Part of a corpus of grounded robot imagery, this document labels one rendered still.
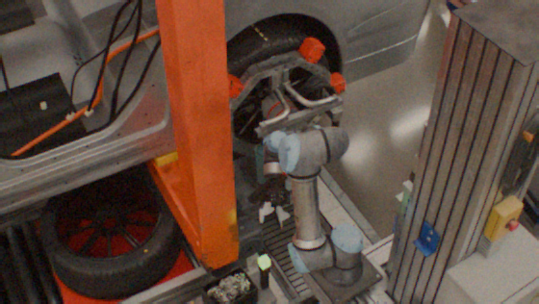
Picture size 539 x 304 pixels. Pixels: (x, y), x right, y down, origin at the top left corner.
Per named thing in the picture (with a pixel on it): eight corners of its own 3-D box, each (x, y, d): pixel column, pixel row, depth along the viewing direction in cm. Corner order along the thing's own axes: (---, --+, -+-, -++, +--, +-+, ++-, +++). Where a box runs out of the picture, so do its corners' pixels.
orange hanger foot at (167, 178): (178, 157, 333) (170, 106, 308) (224, 233, 302) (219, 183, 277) (146, 169, 328) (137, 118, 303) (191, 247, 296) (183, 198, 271)
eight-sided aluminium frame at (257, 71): (320, 124, 341) (325, 38, 301) (326, 133, 337) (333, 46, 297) (222, 164, 323) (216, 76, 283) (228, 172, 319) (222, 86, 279)
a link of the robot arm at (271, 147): (294, 125, 254) (290, 135, 264) (265, 132, 252) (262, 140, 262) (299, 144, 252) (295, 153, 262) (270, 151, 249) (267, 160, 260)
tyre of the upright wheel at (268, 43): (204, 145, 347) (313, 86, 359) (224, 175, 332) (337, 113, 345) (167, 54, 295) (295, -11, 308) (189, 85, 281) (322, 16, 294)
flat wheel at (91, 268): (128, 172, 360) (120, 141, 342) (210, 243, 328) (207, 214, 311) (25, 242, 327) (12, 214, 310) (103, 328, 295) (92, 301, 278)
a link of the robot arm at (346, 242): (366, 264, 243) (370, 242, 233) (331, 273, 241) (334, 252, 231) (354, 239, 251) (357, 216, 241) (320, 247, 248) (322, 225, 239)
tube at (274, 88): (276, 90, 299) (276, 71, 291) (298, 116, 287) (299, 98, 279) (241, 103, 293) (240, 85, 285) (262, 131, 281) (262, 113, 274)
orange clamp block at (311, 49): (307, 55, 304) (317, 38, 300) (316, 64, 299) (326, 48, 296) (295, 52, 299) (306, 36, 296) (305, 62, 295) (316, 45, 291)
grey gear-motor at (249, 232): (229, 212, 365) (226, 168, 340) (267, 268, 340) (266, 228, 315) (199, 224, 359) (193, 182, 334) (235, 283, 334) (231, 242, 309)
